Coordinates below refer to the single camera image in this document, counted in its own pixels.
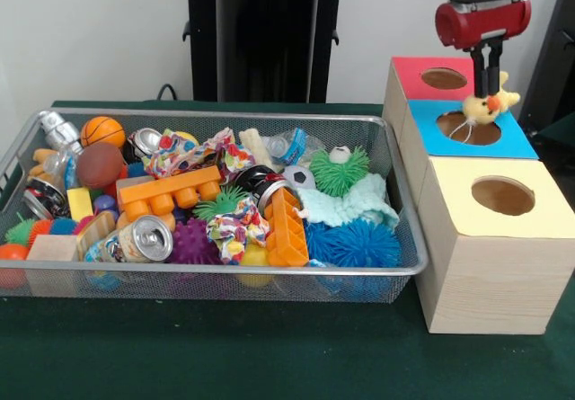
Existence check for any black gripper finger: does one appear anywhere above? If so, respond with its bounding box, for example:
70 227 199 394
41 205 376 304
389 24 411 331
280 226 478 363
488 42 503 95
470 47 490 98

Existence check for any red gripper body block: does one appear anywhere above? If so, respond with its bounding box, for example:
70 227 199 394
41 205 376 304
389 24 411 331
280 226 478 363
434 0 533 51

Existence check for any yellow plush duck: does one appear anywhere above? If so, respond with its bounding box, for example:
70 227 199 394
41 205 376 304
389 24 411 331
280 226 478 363
447 70 522 143

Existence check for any wooden box with three holes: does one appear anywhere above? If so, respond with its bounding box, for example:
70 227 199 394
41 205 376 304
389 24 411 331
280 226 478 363
382 56 575 336

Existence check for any shallow clear mesh bin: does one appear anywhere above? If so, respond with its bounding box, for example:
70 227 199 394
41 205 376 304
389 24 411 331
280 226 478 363
0 107 428 303

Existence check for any black upright panel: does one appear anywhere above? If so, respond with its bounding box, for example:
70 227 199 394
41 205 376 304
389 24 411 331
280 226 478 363
518 0 575 143

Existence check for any green fuzzy ball with eye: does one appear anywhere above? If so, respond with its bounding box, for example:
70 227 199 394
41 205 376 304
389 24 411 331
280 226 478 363
309 145 372 197

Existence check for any light blue knitted cloth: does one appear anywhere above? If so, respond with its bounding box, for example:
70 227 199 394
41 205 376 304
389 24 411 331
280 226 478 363
298 173 400 230

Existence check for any small soccer ball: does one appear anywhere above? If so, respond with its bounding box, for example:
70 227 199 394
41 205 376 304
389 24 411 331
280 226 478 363
282 164 316 190

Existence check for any blue spiky rubber ball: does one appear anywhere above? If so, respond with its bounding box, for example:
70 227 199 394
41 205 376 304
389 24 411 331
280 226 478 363
305 218 402 269

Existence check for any purple spiky ball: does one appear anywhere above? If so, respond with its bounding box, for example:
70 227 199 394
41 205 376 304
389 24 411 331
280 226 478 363
169 218 224 265

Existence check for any small orange basketball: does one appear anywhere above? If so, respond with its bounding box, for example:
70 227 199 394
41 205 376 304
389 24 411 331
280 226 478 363
79 115 127 148

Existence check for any colourful drink can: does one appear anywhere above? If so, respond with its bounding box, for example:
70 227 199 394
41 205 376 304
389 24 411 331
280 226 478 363
84 214 175 264

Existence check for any brown rubber ball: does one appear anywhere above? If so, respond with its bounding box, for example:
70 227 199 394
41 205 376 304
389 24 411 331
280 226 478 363
75 141 125 190

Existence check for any plain wooden cube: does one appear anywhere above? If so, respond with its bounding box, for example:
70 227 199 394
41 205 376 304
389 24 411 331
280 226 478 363
25 233 80 262

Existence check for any red-orange ball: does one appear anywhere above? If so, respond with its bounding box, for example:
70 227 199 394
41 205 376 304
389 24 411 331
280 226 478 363
0 243 31 289

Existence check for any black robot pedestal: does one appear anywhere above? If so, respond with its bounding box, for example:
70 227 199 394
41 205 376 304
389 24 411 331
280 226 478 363
172 0 363 103

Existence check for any black cable loop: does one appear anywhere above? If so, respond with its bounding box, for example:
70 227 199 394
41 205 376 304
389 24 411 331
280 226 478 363
156 83 181 102

